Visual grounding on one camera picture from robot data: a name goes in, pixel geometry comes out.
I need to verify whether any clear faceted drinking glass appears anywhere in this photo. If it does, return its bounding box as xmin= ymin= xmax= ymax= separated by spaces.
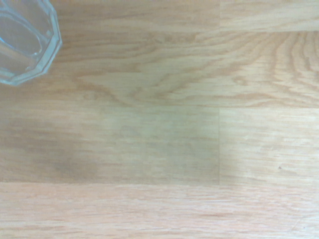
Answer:
xmin=0 ymin=0 xmax=63 ymax=87

